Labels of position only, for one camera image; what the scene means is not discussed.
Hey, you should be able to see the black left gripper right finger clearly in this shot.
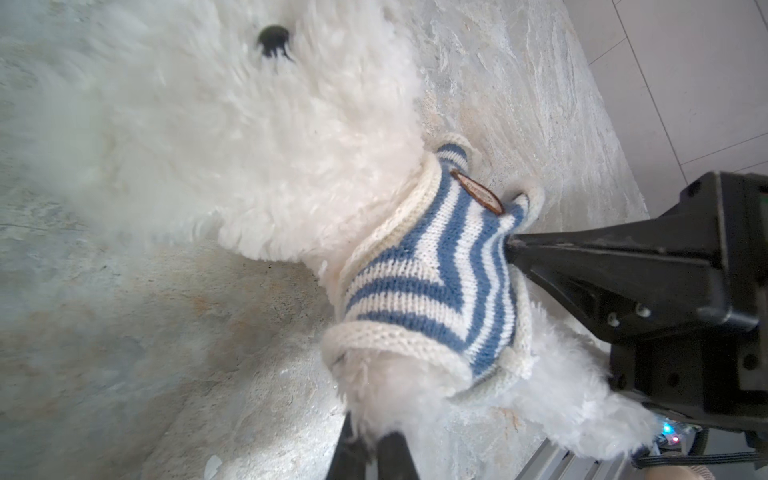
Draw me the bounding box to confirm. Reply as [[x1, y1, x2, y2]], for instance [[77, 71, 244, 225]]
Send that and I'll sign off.
[[376, 432, 419, 480]]

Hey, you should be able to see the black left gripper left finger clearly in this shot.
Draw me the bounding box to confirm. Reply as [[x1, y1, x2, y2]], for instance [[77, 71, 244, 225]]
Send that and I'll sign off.
[[325, 413, 375, 480]]

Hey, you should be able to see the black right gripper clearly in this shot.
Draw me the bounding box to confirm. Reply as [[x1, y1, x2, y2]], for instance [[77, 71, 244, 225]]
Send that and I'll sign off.
[[506, 172, 767, 432]]

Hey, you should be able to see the blue white striped shirt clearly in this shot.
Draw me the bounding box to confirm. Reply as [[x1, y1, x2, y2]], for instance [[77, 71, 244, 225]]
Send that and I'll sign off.
[[321, 134, 544, 401]]

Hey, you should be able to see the white fluffy teddy bear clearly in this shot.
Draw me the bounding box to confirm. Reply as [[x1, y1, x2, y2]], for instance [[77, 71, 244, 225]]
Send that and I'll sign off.
[[10, 1, 661, 460]]

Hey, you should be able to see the right green circuit board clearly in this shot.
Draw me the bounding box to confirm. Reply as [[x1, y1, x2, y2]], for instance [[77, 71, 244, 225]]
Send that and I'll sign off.
[[654, 418, 695, 451]]

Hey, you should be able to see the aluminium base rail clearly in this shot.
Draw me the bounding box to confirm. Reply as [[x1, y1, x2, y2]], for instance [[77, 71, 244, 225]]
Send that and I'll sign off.
[[516, 439, 645, 480]]

